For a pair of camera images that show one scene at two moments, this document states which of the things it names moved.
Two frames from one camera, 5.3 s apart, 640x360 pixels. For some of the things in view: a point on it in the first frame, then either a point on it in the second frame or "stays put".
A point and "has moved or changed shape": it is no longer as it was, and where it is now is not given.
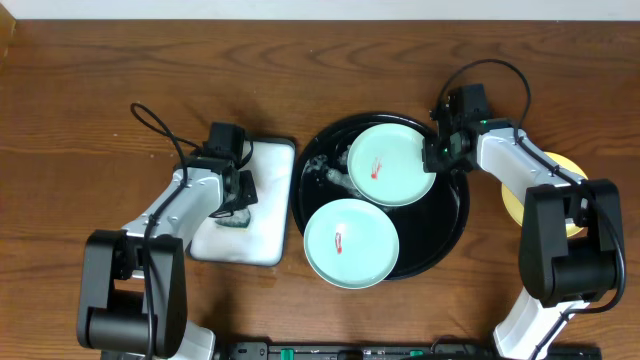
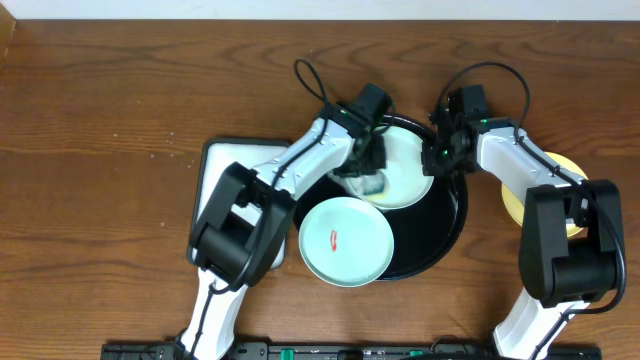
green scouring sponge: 239,218 has moved or changed shape
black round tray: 429,228 stays put
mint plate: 385,164 stays put
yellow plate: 518,208 stays put
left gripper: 245,189 -> 367,157
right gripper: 431,162 stays put
